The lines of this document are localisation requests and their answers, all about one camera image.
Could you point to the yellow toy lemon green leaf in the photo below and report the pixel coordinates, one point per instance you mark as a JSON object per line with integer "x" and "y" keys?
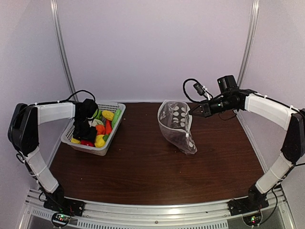
{"x": 100, "y": 140}

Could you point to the orange toy carrot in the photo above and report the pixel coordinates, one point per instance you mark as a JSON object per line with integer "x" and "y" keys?
{"x": 108, "y": 127}

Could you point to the right aluminium corner post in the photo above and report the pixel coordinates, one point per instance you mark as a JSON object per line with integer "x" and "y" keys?
{"x": 254, "y": 15}

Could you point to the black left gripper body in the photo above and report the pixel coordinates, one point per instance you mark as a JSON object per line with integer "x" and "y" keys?
{"x": 82, "y": 130}

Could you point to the left aluminium corner post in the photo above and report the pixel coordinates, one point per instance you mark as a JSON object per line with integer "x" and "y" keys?
{"x": 60, "y": 42}

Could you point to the red toy bell pepper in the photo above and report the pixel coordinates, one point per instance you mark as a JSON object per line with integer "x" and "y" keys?
{"x": 87, "y": 143}

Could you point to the yellow toy corn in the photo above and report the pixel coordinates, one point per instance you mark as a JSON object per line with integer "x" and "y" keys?
{"x": 108, "y": 115}

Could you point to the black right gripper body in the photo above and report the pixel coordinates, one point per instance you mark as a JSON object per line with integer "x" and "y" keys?
{"x": 208, "y": 109}

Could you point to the aluminium front rail frame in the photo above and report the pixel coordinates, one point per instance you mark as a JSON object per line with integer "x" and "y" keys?
{"x": 209, "y": 215}

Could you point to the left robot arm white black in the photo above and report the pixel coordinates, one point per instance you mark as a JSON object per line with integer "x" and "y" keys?
{"x": 23, "y": 133}

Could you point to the orange toy pumpkin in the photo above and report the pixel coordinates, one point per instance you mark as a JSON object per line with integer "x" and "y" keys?
{"x": 100, "y": 129}

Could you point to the clear dotted zip top bag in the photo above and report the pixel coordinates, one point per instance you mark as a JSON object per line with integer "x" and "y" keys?
{"x": 173, "y": 117}

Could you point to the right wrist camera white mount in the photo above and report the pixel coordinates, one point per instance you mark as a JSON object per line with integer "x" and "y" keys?
{"x": 202, "y": 91}

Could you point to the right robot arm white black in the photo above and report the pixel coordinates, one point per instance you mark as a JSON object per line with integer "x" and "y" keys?
{"x": 276, "y": 131}

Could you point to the green toy apple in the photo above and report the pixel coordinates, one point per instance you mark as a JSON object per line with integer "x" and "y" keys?
{"x": 98, "y": 115}

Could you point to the aluminium corner post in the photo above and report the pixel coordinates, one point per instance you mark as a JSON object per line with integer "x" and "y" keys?
{"x": 254, "y": 15}
{"x": 60, "y": 42}

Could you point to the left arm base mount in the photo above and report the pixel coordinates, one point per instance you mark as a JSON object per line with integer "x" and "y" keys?
{"x": 63, "y": 214}

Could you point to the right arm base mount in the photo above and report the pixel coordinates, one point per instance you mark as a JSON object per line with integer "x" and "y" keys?
{"x": 251, "y": 212}

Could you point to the green toy cucumber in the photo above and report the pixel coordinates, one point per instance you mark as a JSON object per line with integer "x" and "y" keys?
{"x": 116, "y": 117}

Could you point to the white perforated plastic basket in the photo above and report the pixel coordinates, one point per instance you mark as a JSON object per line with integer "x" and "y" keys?
{"x": 101, "y": 151}

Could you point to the yellow toy banana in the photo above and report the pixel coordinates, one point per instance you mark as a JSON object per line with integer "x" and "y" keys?
{"x": 75, "y": 141}

